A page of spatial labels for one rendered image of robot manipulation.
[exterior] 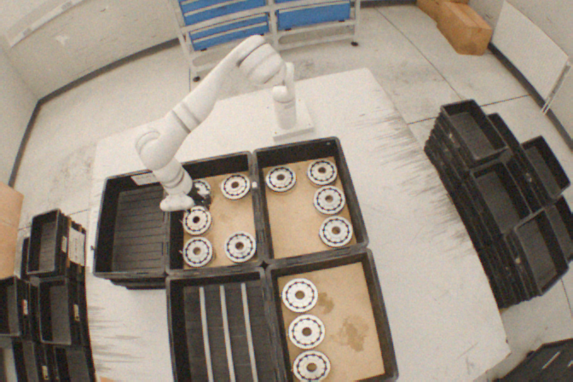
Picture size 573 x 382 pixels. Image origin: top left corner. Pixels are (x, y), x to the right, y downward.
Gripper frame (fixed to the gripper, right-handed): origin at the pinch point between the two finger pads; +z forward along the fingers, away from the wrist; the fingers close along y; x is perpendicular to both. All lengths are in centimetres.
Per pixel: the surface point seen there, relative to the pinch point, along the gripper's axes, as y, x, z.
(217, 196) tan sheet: -3.1, -9.6, 11.3
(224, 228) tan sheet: -5.6, 2.7, 11.3
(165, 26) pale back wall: 86, -271, 64
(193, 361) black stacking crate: 7.4, 46.9, 11.2
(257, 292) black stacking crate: -14.8, 25.6, 11.5
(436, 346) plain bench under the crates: -71, 56, 25
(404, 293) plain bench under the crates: -63, 33, 25
